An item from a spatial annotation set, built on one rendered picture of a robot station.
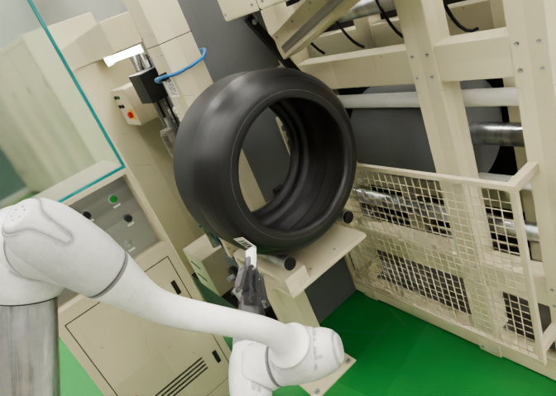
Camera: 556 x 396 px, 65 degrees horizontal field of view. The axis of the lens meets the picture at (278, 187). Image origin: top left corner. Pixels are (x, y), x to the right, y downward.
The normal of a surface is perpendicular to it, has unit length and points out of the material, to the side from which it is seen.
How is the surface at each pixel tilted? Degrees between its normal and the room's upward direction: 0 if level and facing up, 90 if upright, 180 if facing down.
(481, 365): 0
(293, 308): 90
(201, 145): 53
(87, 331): 90
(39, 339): 89
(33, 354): 84
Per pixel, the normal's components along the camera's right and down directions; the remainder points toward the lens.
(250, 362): -0.43, -0.59
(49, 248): 0.41, 0.16
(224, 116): -0.12, -0.25
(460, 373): -0.36, -0.85
